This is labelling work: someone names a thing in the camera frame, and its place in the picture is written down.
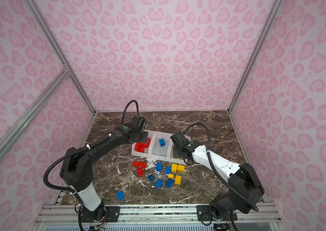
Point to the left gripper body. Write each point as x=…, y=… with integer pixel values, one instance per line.
x=142, y=136

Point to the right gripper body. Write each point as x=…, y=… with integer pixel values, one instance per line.
x=177, y=152

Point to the long red brick slanted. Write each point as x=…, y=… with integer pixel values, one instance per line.
x=147, y=144

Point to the long yellow brick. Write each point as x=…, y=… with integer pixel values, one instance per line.
x=178, y=180

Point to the blue studded brick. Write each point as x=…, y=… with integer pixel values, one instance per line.
x=169, y=183

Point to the small blue brick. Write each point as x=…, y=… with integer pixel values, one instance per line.
x=151, y=178

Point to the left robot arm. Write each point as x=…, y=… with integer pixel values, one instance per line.
x=77, y=170

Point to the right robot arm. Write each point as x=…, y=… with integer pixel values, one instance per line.
x=244, y=187

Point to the white right bin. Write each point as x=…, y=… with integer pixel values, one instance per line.
x=174, y=157

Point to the white bin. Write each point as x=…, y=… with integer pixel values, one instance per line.
x=148, y=151
x=161, y=153
x=174, y=157

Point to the yellow brick rear left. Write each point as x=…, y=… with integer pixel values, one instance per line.
x=174, y=168

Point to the yellow brick rear right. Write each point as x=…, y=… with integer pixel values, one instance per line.
x=180, y=168

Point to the white middle bin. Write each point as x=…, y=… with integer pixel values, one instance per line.
x=161, y=153

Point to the white left bin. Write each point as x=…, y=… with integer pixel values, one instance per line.
x=148, y=151

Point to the blue brick beside yellow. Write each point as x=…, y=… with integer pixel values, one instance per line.
x=168, y=170

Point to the blue brick rear tall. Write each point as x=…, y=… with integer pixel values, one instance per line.
x=159, y=167

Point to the red square brick rear left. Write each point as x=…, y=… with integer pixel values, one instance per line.
x=135, y=163

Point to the red square brick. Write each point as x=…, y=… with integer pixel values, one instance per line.
x=142, y=165
x=135, y=163

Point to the red square brick rear right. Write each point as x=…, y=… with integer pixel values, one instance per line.
x=142, y=165

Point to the lone blue brick front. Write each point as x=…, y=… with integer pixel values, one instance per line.
x=120, y=195

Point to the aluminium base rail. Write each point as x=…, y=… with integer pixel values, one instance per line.
x=184, y=217

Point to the diagonal aluminium frame bar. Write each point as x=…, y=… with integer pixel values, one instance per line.
x=21, y=125

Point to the left corner frame post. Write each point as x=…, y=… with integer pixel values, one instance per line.
x=53, y=42

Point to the corner frame post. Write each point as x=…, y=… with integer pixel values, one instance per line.
x=270, y=20
x=53, y=42

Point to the right corner frame post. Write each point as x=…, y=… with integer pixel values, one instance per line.
x=270, y=20

